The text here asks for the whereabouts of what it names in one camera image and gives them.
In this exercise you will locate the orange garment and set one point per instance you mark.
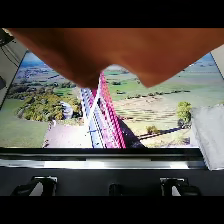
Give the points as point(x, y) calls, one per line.
point(116, 50)

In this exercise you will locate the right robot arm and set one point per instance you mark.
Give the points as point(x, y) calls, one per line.
point(173, 186)

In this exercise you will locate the white garment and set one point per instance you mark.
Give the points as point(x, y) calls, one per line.
point(210, 136)

